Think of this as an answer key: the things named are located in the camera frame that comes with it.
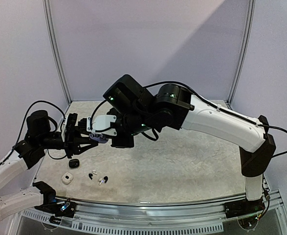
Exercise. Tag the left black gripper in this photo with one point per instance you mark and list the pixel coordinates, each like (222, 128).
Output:
(71, 141)

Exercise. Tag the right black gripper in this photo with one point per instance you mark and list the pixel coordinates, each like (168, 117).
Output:
(121, 141)

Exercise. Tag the purple earbud charging case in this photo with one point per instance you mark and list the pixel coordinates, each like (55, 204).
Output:
(100, 138)

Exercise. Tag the black earbud charging case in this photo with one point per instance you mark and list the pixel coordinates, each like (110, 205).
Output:
(73, 163)

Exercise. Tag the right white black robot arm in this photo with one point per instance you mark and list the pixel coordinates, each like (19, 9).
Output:
(176, 105)

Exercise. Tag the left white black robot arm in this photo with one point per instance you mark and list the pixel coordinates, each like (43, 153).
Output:
(26, 153)

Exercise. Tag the white earbud charging case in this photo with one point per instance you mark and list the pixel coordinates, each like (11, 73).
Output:
(67, 178)

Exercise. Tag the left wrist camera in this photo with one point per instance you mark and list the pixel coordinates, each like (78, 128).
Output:
(64, 129)

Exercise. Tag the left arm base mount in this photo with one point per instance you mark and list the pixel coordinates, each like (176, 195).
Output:
(59, 208)

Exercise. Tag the aluminium front rail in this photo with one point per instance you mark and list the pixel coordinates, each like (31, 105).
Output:
(195, 218)

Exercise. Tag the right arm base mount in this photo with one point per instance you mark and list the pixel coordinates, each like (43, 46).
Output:
(244, 207)

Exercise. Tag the left aluminium frame post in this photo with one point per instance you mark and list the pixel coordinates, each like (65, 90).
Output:
(55, 50)

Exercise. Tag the aluminium frame post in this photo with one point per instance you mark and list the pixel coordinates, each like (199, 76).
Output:
(55, 50)
(243, 50)

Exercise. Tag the right aluminium frame post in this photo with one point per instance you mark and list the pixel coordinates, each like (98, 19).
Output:
(243, 50)

